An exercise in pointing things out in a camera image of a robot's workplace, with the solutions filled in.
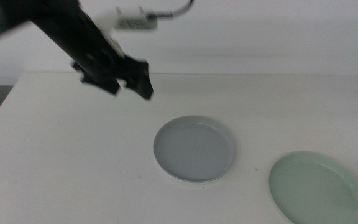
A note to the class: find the pale green shallow bowl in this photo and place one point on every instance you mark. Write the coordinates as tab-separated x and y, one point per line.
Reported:
315	189

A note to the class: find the white shallow bowl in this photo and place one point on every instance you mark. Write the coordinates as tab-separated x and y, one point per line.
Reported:
197	182

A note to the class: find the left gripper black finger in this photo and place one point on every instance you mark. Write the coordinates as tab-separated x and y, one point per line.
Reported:
141	87
104	85

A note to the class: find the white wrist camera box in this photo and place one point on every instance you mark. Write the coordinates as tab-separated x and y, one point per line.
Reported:
132	21

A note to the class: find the grey shallow bowl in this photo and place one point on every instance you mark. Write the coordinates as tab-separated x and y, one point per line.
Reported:
194	147

